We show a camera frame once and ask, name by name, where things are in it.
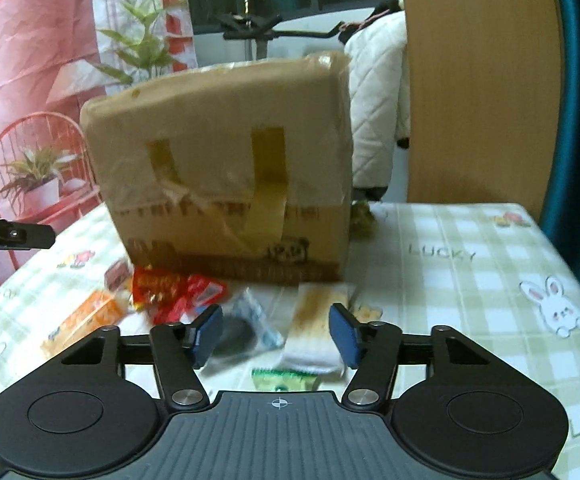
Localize red candy wrapper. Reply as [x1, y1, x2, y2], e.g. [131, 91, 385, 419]
[131, 266, 228, 325]

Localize beige white snack packet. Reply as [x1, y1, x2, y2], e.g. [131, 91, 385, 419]
[278, 283, 356, 377]

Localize clear dark snack packet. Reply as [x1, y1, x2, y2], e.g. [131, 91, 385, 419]
[212, 288, 285, 361]

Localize orange bread packet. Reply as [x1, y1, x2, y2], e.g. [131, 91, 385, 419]
[41, 290, 126, 358]

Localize small green snack packet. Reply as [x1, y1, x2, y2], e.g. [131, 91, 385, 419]
[251, 368, 319, 392]

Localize small brown label packet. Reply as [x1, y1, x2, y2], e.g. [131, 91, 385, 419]
[104, 259, 132, 292]

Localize checked rabbit tablecloth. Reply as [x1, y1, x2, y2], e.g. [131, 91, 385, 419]
[0, 203, 580, 479]

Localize brown cardboard box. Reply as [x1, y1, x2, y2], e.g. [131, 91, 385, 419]
[80, 51, 353, 284]

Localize red chair printed backdrop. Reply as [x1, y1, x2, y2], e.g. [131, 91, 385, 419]
[0, 0, 199, 311]

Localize white quilted blanket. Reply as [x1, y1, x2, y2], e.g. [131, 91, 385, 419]
[344, 11, 410, 202]

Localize wooden headboard panel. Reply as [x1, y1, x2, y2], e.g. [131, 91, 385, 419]
[405, 0, 563, 217]

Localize black exercise bike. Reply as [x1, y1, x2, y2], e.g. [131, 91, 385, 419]
[216, 0, 404, 61]

